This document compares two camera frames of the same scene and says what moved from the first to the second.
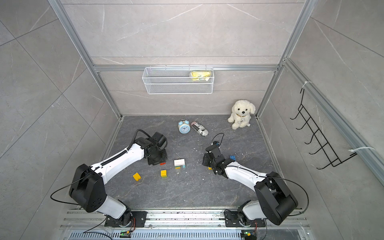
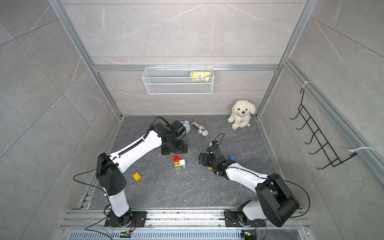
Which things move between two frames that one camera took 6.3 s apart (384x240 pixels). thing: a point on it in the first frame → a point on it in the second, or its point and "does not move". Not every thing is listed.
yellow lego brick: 137,177 does not move
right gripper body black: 207,162 does not move
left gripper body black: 160,156 → 176,147
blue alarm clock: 184,126 does not move
